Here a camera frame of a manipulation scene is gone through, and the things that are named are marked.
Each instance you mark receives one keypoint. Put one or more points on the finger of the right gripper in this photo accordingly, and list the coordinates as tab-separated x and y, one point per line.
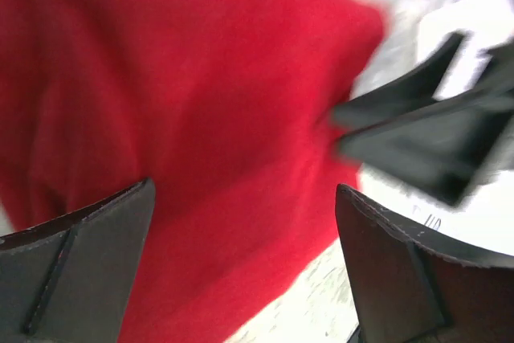
409	92
445	150

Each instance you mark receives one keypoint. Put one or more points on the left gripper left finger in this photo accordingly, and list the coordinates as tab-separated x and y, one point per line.
69	279

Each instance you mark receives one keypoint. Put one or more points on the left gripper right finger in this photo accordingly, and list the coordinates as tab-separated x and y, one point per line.
411	283

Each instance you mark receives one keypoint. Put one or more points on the red t shirt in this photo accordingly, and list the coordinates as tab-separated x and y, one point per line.
223	103

